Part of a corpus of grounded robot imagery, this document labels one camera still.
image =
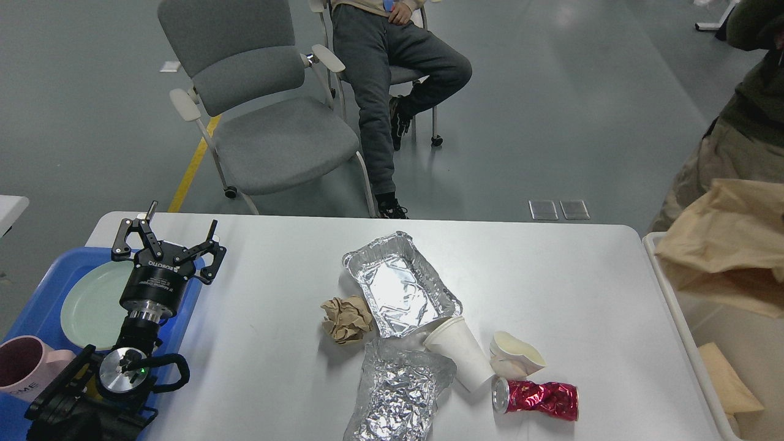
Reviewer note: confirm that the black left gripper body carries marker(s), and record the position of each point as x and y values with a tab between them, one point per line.
158	283

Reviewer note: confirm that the light green plate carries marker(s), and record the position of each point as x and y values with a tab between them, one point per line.
91	312

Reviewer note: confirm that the pink mug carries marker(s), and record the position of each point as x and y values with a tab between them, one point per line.
28	366

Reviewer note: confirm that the aluminium foil tray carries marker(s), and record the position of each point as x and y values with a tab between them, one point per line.
403	290

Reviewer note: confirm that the brown paper bag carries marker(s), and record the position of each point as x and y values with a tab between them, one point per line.
727	247

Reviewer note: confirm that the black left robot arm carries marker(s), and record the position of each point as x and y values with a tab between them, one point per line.
103	397

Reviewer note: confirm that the white side table corner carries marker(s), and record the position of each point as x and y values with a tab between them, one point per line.
11	209

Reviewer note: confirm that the crumpled brown paper ball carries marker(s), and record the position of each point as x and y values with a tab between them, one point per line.
347	320

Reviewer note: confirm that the empty grey chair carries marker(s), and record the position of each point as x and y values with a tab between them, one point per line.
238	51

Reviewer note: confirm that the crumpled aluminium foil sheet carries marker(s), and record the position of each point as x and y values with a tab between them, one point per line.
398	393

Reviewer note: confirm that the occupied grey chair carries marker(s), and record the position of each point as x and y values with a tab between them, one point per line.
399	75

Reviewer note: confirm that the seated person grey trousers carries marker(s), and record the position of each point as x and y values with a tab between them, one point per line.
370	37

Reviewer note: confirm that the crushed white paper cup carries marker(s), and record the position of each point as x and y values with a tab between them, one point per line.
513	358

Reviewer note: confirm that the metal floor plates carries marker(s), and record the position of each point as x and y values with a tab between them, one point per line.
550	210

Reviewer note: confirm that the crushed red can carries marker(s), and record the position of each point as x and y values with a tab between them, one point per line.
555	399

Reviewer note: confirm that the brown paper in bin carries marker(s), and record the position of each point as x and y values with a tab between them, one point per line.
733	394

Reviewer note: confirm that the beige plastic bin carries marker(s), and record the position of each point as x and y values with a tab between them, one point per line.
752	344

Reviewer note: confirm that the standing person green hoodie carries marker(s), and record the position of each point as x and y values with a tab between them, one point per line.
745	141

